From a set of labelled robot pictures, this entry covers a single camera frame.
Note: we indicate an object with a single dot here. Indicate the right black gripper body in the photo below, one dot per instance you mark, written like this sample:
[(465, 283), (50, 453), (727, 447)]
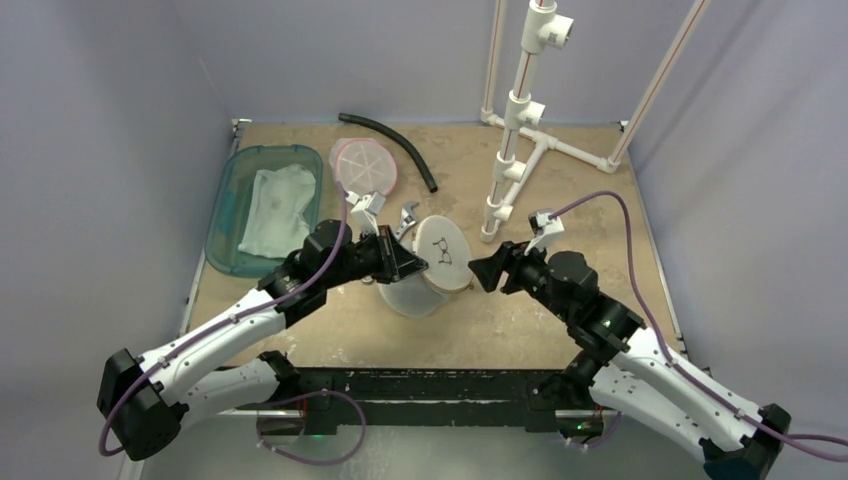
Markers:
[(512, 266)]

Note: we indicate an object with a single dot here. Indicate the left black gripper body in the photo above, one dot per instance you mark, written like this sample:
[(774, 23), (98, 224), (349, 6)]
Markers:
[(364, 256)]

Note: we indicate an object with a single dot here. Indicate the teal plastic bin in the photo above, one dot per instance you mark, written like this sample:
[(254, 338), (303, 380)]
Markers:
[(231, 206)]

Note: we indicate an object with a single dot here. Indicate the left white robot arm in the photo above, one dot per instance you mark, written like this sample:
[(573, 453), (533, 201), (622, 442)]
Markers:
[(146, 400)]

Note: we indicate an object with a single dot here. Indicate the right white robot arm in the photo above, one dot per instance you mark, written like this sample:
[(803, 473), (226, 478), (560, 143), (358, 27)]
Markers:
[(626, 365)]

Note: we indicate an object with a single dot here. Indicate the white cloth garment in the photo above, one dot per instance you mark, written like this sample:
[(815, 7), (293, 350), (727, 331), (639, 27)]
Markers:
[(276, 224)]

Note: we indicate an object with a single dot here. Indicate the white PVC pipe rack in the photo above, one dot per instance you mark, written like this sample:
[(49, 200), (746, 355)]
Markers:
[(523, 144)]

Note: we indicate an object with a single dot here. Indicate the red handled adjustable wrench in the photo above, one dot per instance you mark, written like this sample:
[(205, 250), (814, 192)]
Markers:
[(408, 219)]

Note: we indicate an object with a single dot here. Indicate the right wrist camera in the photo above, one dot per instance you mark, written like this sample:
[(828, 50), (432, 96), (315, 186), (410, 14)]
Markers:
[(546, 227)]

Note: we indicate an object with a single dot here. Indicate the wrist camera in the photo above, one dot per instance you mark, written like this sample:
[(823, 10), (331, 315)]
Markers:
[(365, 210), (546, 227)]

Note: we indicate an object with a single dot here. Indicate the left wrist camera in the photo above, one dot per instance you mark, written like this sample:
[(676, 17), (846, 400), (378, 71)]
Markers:
[(365, 210)]

